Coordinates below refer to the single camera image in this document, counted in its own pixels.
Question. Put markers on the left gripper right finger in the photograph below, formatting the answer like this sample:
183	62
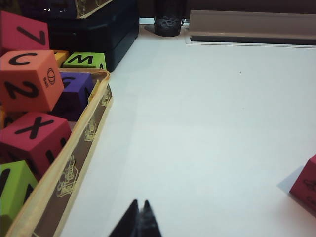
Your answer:
148	222

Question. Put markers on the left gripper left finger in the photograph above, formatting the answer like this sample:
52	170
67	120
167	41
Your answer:
129	222

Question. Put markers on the red foam cube with 5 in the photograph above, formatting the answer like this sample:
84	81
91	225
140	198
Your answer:
304	187

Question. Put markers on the red foam cube with X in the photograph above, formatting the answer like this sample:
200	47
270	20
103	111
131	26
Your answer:
32	140

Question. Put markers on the purple foam cube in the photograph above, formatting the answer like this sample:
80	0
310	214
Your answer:
74	93

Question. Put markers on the yellow foam cube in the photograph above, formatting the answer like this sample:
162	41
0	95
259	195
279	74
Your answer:
2	118
60	56

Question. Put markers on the green foam cube with M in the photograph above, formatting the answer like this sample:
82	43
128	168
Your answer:
81	60

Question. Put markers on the orange foam cube with C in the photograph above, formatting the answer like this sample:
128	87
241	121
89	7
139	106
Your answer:
27	81

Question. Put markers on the dark blue plastic case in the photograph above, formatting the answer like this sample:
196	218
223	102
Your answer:
98	37

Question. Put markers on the black patterned mug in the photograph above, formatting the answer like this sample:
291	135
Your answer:
169	22

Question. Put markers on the yellow patterned box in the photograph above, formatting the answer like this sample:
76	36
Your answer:
86	10

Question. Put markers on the red foam cube with 7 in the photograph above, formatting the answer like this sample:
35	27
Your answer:
22	32

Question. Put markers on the grey-brown desk divider panel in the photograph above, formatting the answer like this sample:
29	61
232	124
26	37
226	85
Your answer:
234	4

